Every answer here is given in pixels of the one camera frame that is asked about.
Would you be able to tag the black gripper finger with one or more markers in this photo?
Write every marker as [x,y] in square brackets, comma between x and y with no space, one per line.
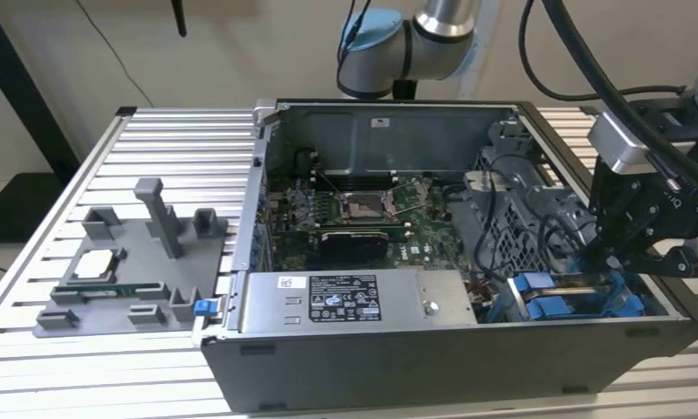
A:
[684,262]
[605,244]

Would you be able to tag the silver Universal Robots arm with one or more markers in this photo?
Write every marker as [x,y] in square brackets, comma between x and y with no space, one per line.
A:
[384,57]

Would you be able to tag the grey metal disk bay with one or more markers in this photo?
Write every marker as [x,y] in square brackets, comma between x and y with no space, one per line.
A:
[512,227]

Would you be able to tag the green motherboard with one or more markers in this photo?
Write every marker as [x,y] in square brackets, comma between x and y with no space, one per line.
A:
[425,231]

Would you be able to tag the CPU socket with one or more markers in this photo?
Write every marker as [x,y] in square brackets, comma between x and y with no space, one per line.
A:
[364,205]

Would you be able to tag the open grey PC case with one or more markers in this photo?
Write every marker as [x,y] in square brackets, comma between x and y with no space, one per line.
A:
[418,371]

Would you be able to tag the silver power supply unit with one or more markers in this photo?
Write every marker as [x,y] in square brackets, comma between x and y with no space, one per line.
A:
[360,301]

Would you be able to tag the blue case latch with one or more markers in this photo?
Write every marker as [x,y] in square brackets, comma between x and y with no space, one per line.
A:
[204,307]

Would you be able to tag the grey parts rack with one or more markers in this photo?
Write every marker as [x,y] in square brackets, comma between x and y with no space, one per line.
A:
[145,262]

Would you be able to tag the green RAM stick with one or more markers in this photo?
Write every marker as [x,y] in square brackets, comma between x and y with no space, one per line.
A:
[130,289]

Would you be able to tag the silver CPU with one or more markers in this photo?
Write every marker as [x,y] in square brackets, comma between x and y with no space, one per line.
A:
[93,264]

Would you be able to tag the black antenna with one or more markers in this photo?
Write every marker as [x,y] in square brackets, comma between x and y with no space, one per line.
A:
[178,17]

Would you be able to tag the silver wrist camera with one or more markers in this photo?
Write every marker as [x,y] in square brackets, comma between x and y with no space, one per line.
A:
[620,142]

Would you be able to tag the black stand post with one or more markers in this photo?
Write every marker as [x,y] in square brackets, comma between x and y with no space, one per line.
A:
[11,78]

